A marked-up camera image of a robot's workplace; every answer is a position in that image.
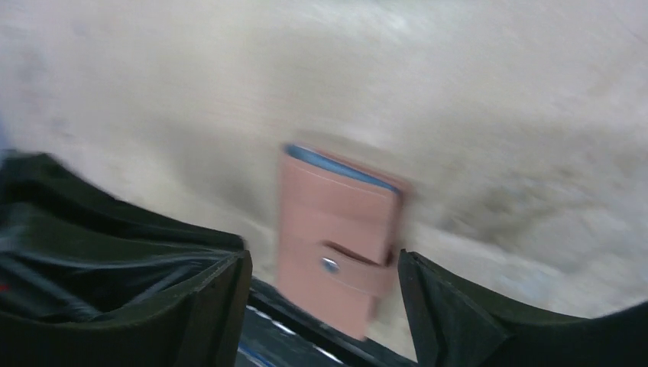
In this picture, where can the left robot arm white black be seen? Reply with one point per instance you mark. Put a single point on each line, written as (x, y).
(73, 254)

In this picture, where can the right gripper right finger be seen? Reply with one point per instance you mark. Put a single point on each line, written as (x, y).
(457, 323)

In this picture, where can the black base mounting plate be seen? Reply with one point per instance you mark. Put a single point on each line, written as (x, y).
(276, 333)

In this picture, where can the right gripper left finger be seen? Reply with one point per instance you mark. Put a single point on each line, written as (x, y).
(184, 310)

